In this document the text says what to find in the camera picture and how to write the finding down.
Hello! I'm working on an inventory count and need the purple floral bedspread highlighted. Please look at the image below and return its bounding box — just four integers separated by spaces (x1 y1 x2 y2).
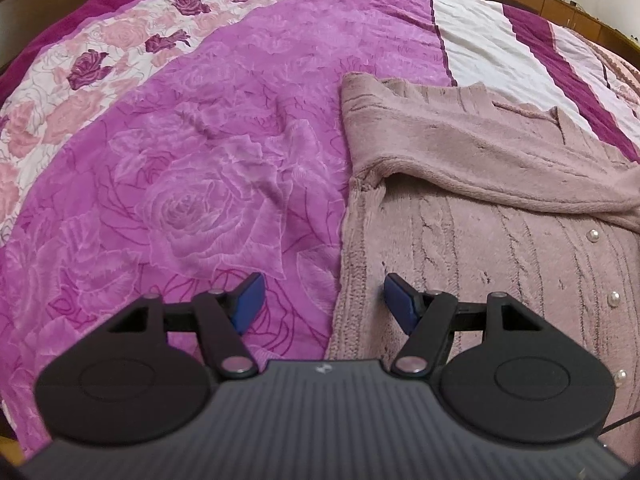
0 0 640 458

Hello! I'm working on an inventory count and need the pink scalloped knit blanket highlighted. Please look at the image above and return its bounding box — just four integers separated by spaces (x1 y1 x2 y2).
592 35 640 98

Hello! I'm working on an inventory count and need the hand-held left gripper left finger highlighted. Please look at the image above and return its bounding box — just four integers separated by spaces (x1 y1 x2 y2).
102 272 266 379

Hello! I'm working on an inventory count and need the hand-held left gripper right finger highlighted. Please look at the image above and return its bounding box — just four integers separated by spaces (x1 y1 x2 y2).
382 272 546 377

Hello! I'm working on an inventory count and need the pink cable-knit cardigan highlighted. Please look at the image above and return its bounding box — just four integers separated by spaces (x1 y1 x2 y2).
326 72 640 443

